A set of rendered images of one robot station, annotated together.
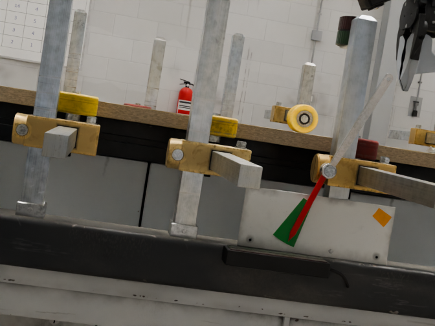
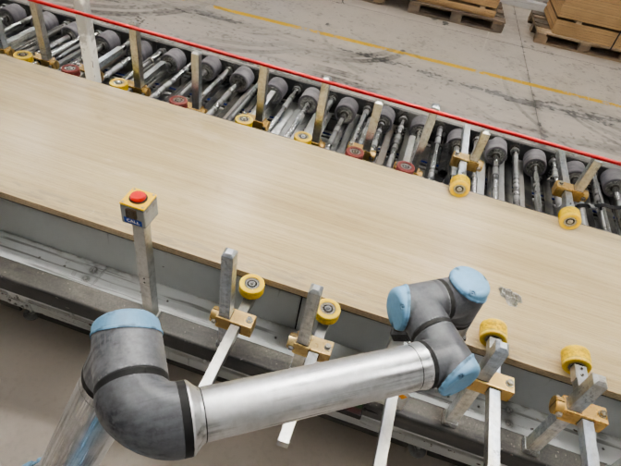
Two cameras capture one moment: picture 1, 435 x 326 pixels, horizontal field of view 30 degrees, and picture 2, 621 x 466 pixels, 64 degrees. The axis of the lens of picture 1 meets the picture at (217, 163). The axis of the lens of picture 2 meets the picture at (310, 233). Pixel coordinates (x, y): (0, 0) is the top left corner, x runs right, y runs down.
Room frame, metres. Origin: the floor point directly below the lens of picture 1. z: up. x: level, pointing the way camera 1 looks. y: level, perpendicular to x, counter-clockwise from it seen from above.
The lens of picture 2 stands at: (0.49, -0.17, 2.11)
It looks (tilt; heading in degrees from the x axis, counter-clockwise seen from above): 43 degrees down; 17
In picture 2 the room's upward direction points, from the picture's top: 12 degrees clockwise
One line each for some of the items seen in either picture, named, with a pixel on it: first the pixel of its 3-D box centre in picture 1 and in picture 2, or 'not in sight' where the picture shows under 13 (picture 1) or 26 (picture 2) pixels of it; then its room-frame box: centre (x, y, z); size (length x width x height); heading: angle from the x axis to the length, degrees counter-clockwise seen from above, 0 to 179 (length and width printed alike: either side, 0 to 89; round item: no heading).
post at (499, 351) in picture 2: not in sight; (468, 392); (1.42, -0.46, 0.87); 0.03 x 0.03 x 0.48; 8
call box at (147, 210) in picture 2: not in sight; (140, 209); (1.27, 0.54, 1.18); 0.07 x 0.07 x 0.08; 8
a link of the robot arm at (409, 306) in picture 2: not in sight; (420, 308); (1.23, -0.22, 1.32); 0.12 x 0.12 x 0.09; 44
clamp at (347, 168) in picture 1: (351, 173); not in sight; (1.39, -0.23, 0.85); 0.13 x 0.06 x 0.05; 98
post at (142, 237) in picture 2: not in sight; (146, 272); (1.27, 0.55, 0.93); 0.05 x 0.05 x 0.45; 8
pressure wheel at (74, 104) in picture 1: (72, 123); (250, 293); (1.42, 0.26, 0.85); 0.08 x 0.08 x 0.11
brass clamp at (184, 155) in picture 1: (207, 158); (310, 346); (1.35, 0.02, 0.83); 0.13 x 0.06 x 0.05; 98
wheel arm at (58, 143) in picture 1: (64, 140); (225, 346); (1.22, 0.23, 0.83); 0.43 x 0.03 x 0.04; 8
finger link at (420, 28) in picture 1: (417, 32); not in sight; (1.29, -0.28, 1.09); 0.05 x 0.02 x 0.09; 8
